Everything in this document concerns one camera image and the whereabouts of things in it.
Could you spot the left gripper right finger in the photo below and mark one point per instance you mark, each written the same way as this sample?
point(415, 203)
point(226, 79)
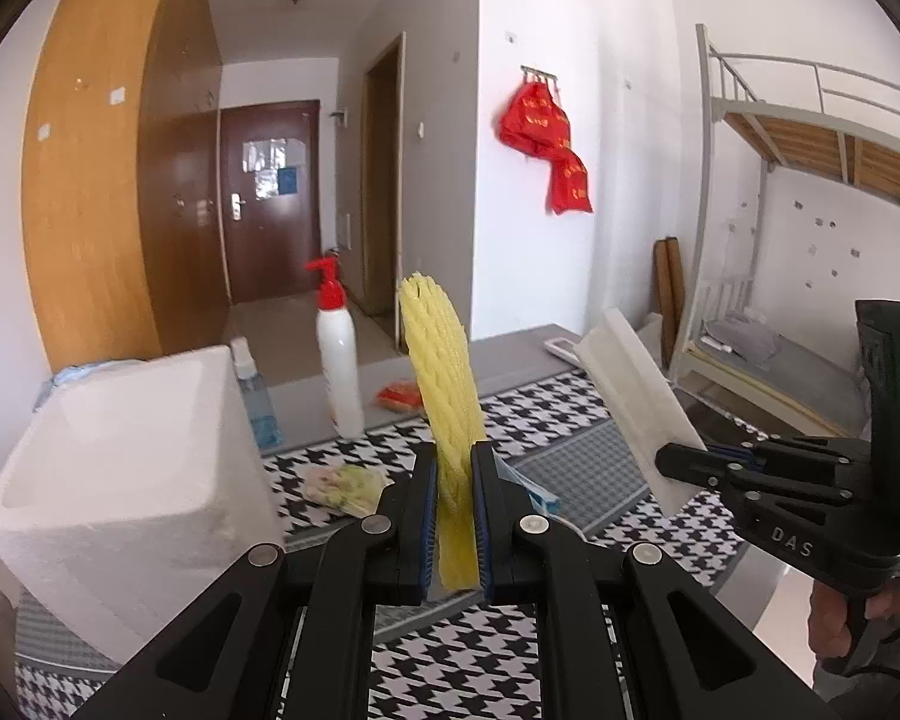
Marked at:
point(622, 633)

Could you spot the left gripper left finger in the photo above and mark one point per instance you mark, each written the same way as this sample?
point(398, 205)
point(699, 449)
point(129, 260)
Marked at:
point(287, 634)

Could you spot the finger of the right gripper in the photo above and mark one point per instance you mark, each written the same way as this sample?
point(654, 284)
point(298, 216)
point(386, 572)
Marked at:
point(701, 467)

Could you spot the white foam sheet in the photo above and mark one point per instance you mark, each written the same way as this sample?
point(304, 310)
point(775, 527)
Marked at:
point(640, 400)

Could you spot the blue surgical mask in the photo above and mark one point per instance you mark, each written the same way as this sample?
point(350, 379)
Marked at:
point(543, 501)

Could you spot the green floral cloth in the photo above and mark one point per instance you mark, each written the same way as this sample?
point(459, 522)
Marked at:
point(345, 489)

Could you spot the yellow foam fruit net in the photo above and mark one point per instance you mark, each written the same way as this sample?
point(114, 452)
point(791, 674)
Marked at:
point(440, 355)

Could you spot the person's right hand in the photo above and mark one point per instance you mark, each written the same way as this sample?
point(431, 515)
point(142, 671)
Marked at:
point(828, 634)

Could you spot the white remote control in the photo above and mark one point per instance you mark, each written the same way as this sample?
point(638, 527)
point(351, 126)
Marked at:
point(563, 348)

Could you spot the white styrofoam box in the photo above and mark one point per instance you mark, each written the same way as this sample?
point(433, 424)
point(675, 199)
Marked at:
point(130, 492)

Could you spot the houndstooth table runner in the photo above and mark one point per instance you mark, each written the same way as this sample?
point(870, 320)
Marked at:
point(455, 655)

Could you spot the blue spray bottle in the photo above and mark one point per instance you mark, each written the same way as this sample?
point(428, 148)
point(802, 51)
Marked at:
point(268, 434)

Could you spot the red snack packet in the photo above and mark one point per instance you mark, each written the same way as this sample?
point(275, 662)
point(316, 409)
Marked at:
point(402, 396)

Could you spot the light blue crumpled sheet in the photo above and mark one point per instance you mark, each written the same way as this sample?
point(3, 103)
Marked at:
point(72, 374)

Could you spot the white pump bottle red cap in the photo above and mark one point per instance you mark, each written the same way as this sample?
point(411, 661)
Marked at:
point(336, 336)

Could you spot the wooden wardrobe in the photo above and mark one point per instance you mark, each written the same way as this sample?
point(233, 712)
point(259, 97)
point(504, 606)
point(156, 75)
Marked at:
point(119, 196)

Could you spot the dark red entry door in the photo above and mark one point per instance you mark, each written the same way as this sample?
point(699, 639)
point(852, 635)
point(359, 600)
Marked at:
point(270, 198)

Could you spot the wooden planks against wall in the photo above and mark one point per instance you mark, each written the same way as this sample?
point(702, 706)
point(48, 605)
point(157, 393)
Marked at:
point(670, 294)

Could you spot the metal bunk bed frame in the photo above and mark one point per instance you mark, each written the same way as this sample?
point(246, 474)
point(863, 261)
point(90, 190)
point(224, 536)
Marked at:
point(799, 219)

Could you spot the side doorway frame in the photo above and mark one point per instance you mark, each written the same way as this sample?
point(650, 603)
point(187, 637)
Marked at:
point(380, 179)

